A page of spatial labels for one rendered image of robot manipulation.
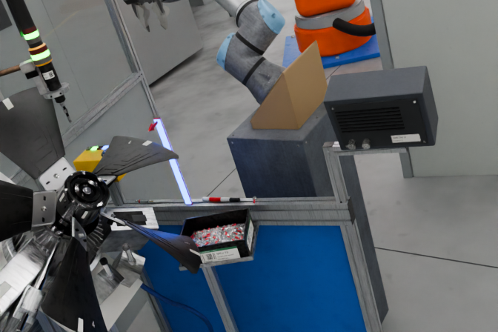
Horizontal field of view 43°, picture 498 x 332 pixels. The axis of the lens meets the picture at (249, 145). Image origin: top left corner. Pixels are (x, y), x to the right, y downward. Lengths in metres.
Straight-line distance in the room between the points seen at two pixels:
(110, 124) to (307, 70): 1.14
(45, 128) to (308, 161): 0.82
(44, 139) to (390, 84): 0.91
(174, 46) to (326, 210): 4.43
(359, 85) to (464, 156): 1.84
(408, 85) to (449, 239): 1.56
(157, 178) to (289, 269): 1.25
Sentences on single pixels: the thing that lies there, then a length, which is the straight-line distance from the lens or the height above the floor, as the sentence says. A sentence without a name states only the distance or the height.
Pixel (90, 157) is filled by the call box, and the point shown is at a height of 1.07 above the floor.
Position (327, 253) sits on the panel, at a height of 0.65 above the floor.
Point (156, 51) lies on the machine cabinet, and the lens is 6.04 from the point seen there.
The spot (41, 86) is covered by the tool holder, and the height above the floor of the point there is 1.49.
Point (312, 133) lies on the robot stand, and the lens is 2.07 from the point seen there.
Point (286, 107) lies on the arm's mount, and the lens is 2.06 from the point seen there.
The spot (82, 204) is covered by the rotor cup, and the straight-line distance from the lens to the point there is 1.62.
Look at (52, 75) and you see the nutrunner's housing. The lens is 1.64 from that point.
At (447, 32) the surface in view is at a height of 0.81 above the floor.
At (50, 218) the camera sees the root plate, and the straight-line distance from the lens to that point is 1.68.
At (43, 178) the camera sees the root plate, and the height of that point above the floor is 1.25.
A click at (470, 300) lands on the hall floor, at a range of 2.80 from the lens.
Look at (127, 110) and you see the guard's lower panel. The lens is 3.07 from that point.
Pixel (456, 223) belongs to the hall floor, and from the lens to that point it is 3.20.
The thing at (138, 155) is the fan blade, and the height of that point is 1.17.
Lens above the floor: 1.92
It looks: 26 degrees down
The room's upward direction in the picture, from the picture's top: 17 degrees counter-clockwise
